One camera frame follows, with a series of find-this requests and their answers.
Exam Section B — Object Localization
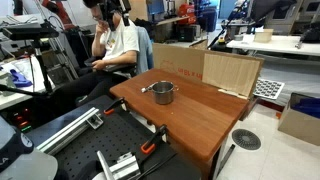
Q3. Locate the white black marker pen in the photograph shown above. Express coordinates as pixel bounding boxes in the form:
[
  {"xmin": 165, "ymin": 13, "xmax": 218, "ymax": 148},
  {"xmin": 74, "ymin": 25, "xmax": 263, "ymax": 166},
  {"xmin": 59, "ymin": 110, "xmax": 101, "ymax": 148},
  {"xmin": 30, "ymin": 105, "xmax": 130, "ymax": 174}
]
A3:
[{"xmin": 140, "ymin": 85, "xmax": 155, "ymax": 94}]

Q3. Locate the small stainless steel pot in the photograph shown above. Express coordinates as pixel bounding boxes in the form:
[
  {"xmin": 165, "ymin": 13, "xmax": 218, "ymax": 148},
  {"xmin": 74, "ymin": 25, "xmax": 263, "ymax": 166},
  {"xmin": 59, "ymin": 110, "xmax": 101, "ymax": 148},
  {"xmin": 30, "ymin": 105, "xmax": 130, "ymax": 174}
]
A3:
[{"xmin": 147, "ymin": 80, "xmax": 180, "ymax": 106}]

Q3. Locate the brown cardboard with red print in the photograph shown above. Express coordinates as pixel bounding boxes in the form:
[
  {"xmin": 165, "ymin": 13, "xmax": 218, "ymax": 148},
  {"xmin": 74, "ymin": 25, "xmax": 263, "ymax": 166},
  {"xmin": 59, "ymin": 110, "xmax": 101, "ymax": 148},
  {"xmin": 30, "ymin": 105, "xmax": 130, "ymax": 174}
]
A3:
[{"xmin": 152, "ymin": 42, "xmax": 205, "ymax": 81}]

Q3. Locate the office chair with blue jacket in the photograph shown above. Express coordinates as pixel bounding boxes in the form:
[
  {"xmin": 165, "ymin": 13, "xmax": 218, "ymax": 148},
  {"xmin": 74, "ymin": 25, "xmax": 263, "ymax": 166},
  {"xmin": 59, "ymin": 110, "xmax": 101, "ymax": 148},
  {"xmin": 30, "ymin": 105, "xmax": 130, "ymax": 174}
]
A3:
[{"xmin": 101, "ymin": 25, "xmax": 155, "ymax": 80}]

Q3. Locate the brown wooden table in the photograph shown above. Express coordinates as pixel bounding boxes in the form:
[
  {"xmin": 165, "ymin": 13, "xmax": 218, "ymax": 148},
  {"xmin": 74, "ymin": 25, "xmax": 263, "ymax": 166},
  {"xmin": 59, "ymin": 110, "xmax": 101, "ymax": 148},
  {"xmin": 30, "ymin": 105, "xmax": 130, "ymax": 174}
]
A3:
[{"xmin": 109, "ymin": 68, "xmax": 250, "ymax": 180}]

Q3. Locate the black orange bar clamp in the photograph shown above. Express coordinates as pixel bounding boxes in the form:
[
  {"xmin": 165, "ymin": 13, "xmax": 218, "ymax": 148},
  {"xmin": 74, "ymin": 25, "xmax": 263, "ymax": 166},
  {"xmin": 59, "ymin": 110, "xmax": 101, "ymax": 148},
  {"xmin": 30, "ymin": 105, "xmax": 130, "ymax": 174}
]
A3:
[
  {"xmin": 103, "ymin": 97, "xmax": 126, "ymax": 117},
  {"xmin": 139, "ymin": 124, "xmax": 168, "ymax": 156}
]

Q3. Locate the seated person in white shirt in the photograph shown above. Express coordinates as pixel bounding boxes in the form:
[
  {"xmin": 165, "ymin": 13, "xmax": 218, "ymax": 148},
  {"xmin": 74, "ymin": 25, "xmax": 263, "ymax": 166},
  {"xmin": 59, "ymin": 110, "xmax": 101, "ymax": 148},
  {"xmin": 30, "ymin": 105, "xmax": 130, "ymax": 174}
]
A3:
[{"xmin": 53, "ymin": 0, "xmax": 141, "ymax": 112}]

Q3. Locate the black perforated breadboard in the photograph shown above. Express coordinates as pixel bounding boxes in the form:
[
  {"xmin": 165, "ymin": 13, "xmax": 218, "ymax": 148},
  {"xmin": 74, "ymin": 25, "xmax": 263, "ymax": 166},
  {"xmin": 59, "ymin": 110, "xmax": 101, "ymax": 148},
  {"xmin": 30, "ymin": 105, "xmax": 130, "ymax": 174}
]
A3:
[{"xmin": 53, "ymin": 94, "xmax": 203, "ymax": 180}]

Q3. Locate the pale corrugated cardboard sheet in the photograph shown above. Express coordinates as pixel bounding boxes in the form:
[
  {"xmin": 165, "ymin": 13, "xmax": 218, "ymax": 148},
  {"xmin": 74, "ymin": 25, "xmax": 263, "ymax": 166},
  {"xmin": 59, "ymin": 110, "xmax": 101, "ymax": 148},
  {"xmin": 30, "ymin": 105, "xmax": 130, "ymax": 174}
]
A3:
[{"xmin": 201, "ymin": 51, "xmax": 265, "ymax": 100}]

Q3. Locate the red Coca-Cola container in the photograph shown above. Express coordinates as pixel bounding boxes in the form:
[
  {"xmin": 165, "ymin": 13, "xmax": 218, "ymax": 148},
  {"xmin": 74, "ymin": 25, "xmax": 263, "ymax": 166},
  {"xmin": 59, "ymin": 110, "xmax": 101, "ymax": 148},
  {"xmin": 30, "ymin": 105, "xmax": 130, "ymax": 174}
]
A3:
[{"xmin": 176, "ymin": 3, "xmax": 198, "ymax": 25}]

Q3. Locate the black diagonal pole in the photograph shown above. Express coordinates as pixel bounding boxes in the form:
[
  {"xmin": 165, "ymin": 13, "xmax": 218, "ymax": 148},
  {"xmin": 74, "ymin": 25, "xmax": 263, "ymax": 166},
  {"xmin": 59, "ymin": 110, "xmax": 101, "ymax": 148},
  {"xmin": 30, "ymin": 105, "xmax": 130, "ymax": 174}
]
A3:
[{"xmin": 206, "ymin": 0, "xmax": 250, "ymax": 50}]

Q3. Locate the round black floor drain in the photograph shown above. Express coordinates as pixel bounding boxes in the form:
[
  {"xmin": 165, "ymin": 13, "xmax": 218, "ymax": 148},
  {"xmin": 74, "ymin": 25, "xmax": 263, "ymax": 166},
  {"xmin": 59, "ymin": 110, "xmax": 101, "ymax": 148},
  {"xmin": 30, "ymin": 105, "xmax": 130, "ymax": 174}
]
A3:
[{"xmin": 231, "ymin": 128, "xmax": 262, "ymax": 151}]

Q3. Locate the grey stepladder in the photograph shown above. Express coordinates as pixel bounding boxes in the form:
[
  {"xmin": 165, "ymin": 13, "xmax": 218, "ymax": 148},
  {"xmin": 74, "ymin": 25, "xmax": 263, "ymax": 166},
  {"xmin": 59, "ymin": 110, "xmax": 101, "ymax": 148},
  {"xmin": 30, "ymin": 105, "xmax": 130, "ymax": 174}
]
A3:
[{"xmin": 39, "ymin": 33, "xmax": 82, "ymax": 86}]

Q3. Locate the black white calibration board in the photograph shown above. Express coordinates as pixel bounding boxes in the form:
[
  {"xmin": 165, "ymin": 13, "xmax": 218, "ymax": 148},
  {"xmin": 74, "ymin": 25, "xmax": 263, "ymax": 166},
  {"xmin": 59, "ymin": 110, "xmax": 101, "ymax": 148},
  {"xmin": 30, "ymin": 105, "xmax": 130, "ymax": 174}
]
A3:
[{"xmin": 252, "ymin": 77, "xmax": 286, "ymax": 101}]

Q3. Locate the pale wooden box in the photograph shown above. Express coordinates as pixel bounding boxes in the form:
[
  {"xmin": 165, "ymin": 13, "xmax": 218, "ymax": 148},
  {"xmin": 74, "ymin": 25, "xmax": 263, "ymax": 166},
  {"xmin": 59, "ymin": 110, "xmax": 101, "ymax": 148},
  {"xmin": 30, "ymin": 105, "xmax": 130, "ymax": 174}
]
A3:
[{"xmin": 253, "ymin": 28, "xmax": 275, "ymax": 44}]

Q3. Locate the white work table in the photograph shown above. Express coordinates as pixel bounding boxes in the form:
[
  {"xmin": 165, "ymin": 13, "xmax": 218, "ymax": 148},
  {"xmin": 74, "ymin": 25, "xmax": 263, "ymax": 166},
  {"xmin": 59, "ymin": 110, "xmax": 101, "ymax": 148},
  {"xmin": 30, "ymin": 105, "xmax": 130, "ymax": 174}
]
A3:
[{"xmin": 226, "ymin": 33, "xmax": 320, "ymax": 58}]

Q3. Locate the white side table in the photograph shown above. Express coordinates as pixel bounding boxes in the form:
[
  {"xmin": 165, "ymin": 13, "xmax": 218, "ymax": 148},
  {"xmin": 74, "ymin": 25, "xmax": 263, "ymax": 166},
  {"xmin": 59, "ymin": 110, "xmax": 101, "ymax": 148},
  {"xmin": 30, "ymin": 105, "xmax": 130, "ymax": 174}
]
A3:
[{"xmin": 0, "ymin": 56, "xmax": 56, "ymax": 111}]

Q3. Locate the black device with red lights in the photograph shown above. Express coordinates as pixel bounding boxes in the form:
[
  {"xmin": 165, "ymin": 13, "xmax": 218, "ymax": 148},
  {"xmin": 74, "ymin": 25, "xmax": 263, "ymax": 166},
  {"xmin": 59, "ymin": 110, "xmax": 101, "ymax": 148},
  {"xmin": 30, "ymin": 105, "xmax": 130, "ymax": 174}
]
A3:
[{"xmin": 9, "ymin": 106, "xmax": 35, "ymax": 133}]

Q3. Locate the blue plastic object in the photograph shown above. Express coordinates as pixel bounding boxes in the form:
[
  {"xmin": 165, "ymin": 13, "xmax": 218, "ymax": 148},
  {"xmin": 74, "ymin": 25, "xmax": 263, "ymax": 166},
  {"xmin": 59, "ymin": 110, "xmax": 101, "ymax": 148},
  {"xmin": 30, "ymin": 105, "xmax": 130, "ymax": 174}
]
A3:
[{"xmin": 9, "ymin": 68, "xmax": 33, "ymax": 89}]

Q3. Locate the open cardboard box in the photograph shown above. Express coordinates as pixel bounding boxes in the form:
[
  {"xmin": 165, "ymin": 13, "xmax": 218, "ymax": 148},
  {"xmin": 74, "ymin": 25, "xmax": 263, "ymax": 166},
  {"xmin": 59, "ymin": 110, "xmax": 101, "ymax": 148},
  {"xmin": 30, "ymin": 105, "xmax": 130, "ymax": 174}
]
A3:
[{"xmin": 277, "ymin": 92, "xmax": 320, "ymax": 147}]

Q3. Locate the blue item in box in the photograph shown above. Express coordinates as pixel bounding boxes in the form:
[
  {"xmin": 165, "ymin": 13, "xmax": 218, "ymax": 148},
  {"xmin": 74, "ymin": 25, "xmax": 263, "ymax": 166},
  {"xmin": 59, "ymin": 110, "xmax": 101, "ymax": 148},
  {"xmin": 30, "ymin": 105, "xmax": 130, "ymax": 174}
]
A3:
[{"xmin": 291, "ymin": 97, "xmax": 320, "ymax": 120}]

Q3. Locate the short aluminium extrusion bracket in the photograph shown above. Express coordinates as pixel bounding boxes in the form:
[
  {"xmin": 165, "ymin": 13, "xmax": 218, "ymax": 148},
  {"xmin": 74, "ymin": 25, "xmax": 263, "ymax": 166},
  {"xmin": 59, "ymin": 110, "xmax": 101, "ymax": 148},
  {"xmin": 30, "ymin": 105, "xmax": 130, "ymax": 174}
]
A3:
[{"xmin": 96, "ymin": 150, "xmax": 141, "ymax": 180}]

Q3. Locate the long aluminium extrusion rail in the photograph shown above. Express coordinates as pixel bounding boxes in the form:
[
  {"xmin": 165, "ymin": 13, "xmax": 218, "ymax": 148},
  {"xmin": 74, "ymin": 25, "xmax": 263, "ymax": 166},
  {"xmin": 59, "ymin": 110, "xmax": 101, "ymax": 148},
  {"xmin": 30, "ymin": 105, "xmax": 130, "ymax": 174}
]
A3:
[{"xmin": 35, "ymin": 106, "xmax": 105, "ymax": 156}]

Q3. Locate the black camera on tripod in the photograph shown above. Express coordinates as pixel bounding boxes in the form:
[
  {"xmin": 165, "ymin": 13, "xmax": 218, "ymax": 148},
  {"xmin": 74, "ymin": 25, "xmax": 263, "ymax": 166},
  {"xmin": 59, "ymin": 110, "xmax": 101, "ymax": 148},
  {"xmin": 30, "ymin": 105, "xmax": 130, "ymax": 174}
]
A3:
[{"xmin": 0, "ymin": 21, "xmax": 60, "ymax": 96}]

